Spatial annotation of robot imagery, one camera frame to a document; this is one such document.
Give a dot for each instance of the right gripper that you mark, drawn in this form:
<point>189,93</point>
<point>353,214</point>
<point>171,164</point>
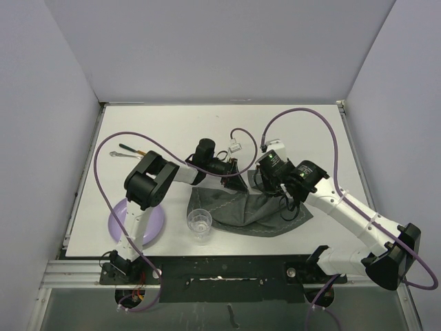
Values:
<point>269,187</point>

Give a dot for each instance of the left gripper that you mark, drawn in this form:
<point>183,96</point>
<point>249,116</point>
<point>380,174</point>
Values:
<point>236,182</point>

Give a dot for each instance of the grey cloth napkin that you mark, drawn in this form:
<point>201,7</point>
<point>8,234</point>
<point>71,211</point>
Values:
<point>247,214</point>

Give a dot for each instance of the clear drinking glass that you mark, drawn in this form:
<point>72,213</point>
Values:
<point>199,221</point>

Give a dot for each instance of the purple plate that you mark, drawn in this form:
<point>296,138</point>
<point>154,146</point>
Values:
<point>154,224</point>

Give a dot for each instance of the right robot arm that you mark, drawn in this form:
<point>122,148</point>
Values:
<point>387,254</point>

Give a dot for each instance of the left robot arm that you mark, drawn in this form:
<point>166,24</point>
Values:
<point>147,185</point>

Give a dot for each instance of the silver fork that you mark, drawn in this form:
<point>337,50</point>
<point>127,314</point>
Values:
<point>118,154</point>

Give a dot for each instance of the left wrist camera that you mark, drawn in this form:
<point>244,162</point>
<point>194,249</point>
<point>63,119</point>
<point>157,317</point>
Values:
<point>234,146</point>

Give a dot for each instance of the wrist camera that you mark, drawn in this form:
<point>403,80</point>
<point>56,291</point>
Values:
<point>277,146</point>
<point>234,146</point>

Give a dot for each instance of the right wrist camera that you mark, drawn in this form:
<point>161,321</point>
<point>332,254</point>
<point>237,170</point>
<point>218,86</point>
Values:
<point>277,146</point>

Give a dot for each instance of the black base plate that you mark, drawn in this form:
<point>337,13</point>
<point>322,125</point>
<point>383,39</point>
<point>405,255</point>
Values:
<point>228,291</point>

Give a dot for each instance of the green handled knife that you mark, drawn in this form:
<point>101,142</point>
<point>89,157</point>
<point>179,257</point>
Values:
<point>125,147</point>

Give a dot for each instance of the aluminium frame rail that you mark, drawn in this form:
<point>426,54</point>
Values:
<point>91,274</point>

